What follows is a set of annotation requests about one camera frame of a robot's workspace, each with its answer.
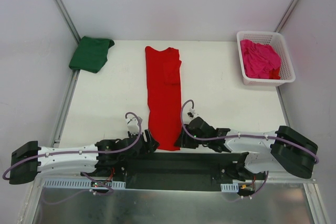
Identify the red t shirt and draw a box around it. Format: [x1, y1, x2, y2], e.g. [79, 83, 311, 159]
[145, 46, 182, 151]

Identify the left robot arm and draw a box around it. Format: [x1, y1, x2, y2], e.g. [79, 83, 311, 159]
[3, 130, 160, 185]

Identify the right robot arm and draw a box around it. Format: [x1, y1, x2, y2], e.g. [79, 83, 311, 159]
[174, 116, 318, 180]

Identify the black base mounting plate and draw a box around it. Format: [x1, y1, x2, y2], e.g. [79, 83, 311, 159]
[80, 150, 267, 192]

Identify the pink t shirt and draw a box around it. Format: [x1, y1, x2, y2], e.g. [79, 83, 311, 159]
[240, 39, 281, 79]

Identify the white plastic laundry basket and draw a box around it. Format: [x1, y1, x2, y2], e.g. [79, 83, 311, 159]
[236, 31, 296, 87]

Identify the folded green t shirt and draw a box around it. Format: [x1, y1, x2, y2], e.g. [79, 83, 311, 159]
[69, 36, 115, 73]

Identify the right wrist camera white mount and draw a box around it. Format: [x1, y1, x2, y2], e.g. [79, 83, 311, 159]
[187, 108, 198, 118]

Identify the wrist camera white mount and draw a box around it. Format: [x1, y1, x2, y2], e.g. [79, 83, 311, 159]
[125, 117, 142, 135]
[187, 108, 198, 118]

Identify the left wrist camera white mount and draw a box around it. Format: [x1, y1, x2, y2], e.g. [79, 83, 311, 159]
[125, 117, 142, 135]

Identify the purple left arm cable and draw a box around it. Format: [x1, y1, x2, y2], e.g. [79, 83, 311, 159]
[2, 111, 144, 205]

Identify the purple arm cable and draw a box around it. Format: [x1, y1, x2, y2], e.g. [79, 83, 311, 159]
[2, 111, 144, 205]
[180, 99, 320, 204]

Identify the right white slotted cable duct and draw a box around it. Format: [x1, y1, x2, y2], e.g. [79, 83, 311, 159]
[220, 183, 239, 193]

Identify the white slotted cable duct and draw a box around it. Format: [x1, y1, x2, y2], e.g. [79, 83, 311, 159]
[220, 183, 239, 193]
[44, 178, 126, 190]

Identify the left white slotted cable duct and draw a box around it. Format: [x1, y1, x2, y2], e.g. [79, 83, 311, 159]
[44, 178, 126, 190]

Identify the aluminium frame rail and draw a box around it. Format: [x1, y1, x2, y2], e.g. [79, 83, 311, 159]
[33, 157, 317, 183]

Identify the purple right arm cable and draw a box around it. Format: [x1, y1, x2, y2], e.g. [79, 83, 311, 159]
[180, 99, 320, 204]

